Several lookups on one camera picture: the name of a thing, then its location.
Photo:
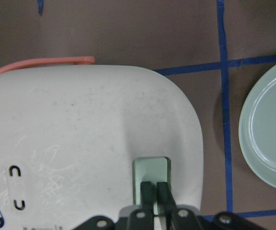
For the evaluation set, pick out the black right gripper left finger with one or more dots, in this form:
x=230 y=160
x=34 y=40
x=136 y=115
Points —
x=147 y=197

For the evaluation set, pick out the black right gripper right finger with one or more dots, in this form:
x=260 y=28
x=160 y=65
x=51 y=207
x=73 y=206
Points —
x=165 y=200

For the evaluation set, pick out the white rice cooker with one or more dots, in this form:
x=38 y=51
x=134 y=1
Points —
x=77 y=141

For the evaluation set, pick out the green plate near right arm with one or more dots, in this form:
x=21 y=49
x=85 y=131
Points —
x=257 y=128

